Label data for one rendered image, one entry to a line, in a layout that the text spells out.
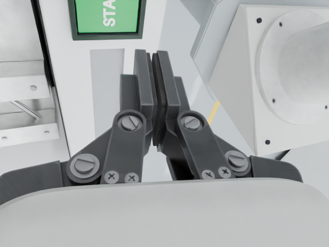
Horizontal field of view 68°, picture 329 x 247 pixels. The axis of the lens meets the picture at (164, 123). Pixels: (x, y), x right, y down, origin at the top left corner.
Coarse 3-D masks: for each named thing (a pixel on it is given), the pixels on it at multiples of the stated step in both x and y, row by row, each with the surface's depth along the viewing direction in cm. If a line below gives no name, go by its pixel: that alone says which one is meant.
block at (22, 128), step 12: (0, 120) 31; (12, 120) 31; (24, 120) 32; (36, 120) 32; (48, 120) 32; (0, 132) 30; (12, 132) 31; (24, 132) 32; (36, 132) 32; (48, 132) 33; (0, 144) 32; (12, 144) 33
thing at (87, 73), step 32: (64, 0) 17; (160, 0) 19; (64, 32) 19; (160, 32) 21; (64, 64) 21; (96, 64) 22; (128, 64) 23; (64, 96) 23; (96, 96) 25; (96, 128) 29
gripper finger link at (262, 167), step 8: (256, 160) 10; (264, 160) 10; (272, 160) 10; (256, 168) 9; (264, 168) 9; (272, 168) 9; (280, 168) 9; (288, 168) 10; (296, 168) 10; (248, 176) 9; (256, 176) 9; (264, 176) 9; (272, 176) 9; (280, 176) 9; (288, 176) 9; (296, 176) 9
